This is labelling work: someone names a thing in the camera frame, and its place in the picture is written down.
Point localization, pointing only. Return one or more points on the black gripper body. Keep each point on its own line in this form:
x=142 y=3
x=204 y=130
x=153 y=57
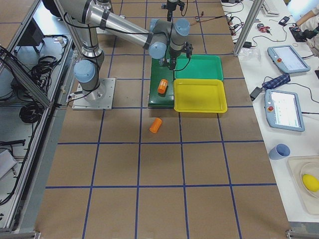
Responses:
x=172 y=60
x=170 y=11

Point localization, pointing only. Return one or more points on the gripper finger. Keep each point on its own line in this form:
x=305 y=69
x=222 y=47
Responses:
x=172 y=65

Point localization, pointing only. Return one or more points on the orange cylinder with 4680 print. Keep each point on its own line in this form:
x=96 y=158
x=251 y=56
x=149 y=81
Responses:
x=162 y=86

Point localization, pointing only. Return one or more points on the plain orange cylinder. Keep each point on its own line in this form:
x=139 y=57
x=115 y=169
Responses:
x=155 y=125

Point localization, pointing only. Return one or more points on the green conveyor belt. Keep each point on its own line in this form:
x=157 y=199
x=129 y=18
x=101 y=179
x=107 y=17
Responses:
x=157 y=100

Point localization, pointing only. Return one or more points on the green plastic tray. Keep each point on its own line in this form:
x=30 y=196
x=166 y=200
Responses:
x=199 y=67

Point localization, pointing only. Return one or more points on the yellow plastic tray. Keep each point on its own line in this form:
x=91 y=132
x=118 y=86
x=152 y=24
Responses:
x=199 y=96

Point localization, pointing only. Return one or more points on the black power adapter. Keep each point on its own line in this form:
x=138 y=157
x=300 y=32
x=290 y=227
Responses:
x=255 y=93

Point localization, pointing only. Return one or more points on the teach pendant tablet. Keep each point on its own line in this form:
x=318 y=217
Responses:
x=287 y=59
x=283 y=110

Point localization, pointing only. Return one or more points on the blue plastic cup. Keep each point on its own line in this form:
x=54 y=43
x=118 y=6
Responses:
x=280 y=151

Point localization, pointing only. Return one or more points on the beige tray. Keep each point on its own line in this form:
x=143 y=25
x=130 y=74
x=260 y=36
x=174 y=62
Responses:
x=299 y=166

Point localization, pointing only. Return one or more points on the yellow lemon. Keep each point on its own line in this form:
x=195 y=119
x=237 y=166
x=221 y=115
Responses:
x=310 y=182

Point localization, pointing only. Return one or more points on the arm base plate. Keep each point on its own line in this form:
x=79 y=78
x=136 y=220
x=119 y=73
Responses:
x=100 y=99

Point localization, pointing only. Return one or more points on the aluminium frame post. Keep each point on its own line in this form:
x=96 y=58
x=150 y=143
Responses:
x=251 y=16

